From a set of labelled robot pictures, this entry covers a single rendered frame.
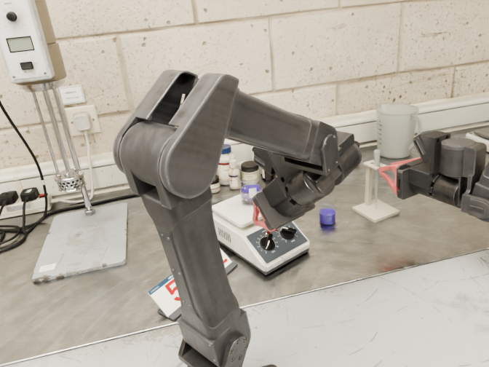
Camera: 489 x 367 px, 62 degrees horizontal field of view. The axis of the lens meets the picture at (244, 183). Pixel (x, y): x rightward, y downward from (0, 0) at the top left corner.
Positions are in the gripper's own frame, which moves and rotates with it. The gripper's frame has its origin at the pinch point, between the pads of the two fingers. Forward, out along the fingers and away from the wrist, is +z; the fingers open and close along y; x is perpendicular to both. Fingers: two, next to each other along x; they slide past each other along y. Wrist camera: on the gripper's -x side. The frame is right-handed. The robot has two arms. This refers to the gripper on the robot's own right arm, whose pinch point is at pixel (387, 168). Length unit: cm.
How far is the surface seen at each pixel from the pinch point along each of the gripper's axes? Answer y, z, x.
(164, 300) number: 56, -1, 10
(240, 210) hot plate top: 33.9, 9.4, 3.0
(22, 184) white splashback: 78, 64, 0
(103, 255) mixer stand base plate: 63, 22, 10
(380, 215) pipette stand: 1.3, 0.9, 12.0
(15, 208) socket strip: 81, 59, 5
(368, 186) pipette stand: 0.4, 6.0, 6.2
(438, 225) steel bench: -7.0, -8.6, 13.6
